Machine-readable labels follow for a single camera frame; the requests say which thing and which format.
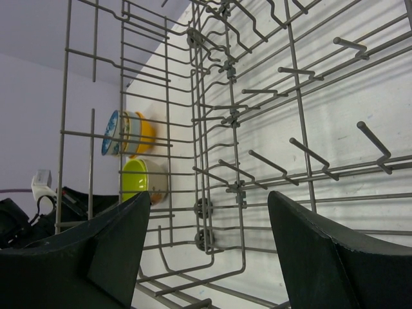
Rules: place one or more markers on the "white floral leaf bowl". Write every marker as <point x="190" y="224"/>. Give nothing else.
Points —
<point x="126" y="146"/>

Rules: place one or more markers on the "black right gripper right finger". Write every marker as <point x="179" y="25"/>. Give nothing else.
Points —
<point x="327" y="265"/>

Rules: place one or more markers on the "grey wire dish rack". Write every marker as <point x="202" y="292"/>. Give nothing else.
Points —
<point x="308" y="98"/>

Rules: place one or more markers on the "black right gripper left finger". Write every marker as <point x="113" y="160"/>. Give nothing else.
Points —
<point x="92" y="265"/>

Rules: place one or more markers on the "orange ribbed bowl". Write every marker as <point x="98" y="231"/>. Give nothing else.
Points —
<point x="148" y="135"/>

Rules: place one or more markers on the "white blue patterned bowl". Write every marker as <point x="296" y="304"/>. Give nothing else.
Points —
<point x="111" y="143"/>

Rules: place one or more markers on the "lime green bowl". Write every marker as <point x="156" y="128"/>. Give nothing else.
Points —
<point x="134" y="178"/>

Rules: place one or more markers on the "beige bowl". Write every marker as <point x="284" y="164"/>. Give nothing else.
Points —
<point x="156" y="181"/>

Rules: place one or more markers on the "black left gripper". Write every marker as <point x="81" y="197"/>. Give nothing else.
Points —
<point x="18" y="230"/>

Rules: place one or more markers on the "white yellow dotted bowl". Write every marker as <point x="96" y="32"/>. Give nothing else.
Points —
<point x="134" y="131"/>

